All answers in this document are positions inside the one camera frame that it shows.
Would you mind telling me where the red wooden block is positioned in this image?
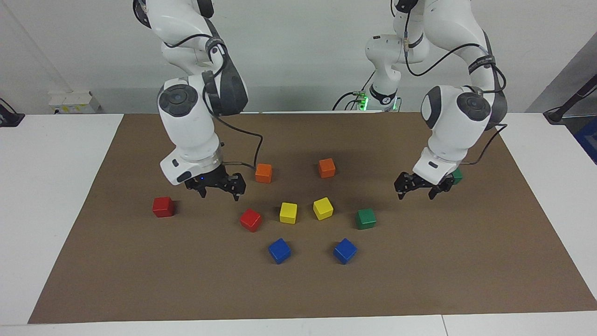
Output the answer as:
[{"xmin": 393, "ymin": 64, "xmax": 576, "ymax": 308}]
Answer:
[
  {"xmin": 153, "ymin": 196, "xmax": 175, "ymax": 218},
  {"xmin": 240, "ymin": 208, "xmax": 262, "ymax": 232}
]

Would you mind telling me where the yellow wooden block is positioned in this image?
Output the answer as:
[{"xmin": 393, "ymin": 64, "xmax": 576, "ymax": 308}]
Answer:
[
  {"xmin": 313, "ymin": 197, "xmax": 334, "ymax": 221},
  {"xmin": 279, "ymin": 202, "xmax": 298, "ymax": 224}
]

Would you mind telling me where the blue wooden block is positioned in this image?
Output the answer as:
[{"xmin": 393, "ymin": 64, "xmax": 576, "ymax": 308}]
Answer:
[
  {"xmin": 268, "ymin": 238, "xmax": 292, "ymax": 265},
  {"xmin": 333, "ymin": 238, "xmax": 358, "ymax": 265}
]

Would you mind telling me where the brown table mat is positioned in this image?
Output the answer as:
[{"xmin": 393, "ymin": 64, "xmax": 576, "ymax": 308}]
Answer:
[{"xmin": 28, "ymin": 112, "xmax": 597, "ymax": 324}]

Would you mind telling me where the black stand leg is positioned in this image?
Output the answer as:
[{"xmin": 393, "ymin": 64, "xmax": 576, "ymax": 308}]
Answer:
[{"xmin": 543, "ymin": 74, "xmax": 597, "ymax": 125}]

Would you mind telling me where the blue crate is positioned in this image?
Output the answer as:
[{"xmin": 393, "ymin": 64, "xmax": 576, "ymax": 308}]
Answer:
[{"xmin": 574, "ymin": 117, "xmax": 597, "ymax": 165}]

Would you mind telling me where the black clamp foot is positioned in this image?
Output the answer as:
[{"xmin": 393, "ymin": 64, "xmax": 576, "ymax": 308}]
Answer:
[{"xmin": 0, "ymin": 97, "xmax": 25, "ymax": 128}]

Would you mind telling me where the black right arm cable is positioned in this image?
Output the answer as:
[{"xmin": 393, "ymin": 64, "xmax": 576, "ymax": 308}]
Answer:
[{"xmin": 163, "ymin": 33, "xmax": 264, "ymax": 169}]

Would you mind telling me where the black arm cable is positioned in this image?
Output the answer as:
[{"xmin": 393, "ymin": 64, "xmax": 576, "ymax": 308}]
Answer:
[
  {"xmin": 163, "ymin": 33, "xmax": 264, "ymax": 169},
  {"xmin": 403, "ymin": 0, "xmax": 509, "ymax": 166}
]

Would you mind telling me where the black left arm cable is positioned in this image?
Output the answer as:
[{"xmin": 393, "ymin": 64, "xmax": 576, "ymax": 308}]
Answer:
[{"xmin": 403, "ymin": 0, "xmax": 509, "ymax": 166}]

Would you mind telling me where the black left base cable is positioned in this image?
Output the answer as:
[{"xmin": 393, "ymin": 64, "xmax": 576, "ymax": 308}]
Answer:
[{"xmin": 332, "ymin": 70, "xmax": 375, "ymax": 112}]

